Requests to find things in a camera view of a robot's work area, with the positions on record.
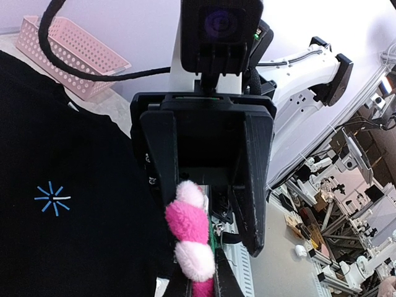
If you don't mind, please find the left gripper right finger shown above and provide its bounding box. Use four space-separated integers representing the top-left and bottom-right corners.
213 248 244 297

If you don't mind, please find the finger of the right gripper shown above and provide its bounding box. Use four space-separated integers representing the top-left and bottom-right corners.
140 111 179 206
230 112 273 257

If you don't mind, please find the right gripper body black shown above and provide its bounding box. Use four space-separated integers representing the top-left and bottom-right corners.
130 93 277 197

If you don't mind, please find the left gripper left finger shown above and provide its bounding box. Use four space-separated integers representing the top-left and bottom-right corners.
163 263 193 297

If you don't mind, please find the flower brooch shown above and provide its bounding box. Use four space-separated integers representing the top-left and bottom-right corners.
165 180 215 296

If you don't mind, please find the pink plastic basket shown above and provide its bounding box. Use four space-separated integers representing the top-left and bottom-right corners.
16 16 131 100

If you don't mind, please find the black t-shirt blue logo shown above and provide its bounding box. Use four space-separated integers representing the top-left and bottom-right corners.
1 53 173 296

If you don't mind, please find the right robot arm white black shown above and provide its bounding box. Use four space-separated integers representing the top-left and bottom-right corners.
130 21 353 257

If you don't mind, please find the white earbud case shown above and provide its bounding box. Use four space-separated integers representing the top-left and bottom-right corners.
295 244 308 259

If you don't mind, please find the front aluminium rail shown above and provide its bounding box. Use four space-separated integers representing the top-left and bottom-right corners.
206 196 254 296

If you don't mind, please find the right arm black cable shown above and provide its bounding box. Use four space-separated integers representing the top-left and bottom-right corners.
38 0 171 83

